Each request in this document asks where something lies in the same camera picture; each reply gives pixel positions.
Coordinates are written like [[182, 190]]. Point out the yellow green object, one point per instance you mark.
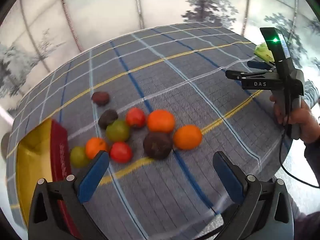
[[263, 52]]

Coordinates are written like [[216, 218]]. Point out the person's dark clothing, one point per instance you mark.
[[308, 226]]

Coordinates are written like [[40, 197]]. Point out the blue grey plaid tablecloth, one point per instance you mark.
[[175, 80]]

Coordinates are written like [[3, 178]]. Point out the person's right forearm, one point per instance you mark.
[[312, 157]]

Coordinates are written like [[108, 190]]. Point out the painted landscape folding screen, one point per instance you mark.
[[100, 17]]

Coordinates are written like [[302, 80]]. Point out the orange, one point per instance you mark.
[[96, 148], [187, 137], [160, 121]]

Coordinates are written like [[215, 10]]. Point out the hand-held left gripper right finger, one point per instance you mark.
[[227, 175]]

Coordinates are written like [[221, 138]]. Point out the red tomato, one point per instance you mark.
[[135, 117], [120, 152]]

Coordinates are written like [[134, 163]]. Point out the green tomato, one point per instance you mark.
[[78, 157], [117, 130]]

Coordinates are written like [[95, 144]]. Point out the large dark purple mangosteen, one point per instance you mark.
[[158, 145]]

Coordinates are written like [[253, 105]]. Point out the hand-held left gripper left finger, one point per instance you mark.
[[93, 172]]

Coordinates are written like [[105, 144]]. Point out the person's right hand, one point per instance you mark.
[[307, 120]]

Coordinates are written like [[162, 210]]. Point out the small dark purple mangosteen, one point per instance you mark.
[[100, 98]]

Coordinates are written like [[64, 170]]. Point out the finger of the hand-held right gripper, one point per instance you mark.
[[260, 65], [240, 75]]

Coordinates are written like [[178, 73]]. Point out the red and gold tin box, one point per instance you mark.
[[32, 160]]

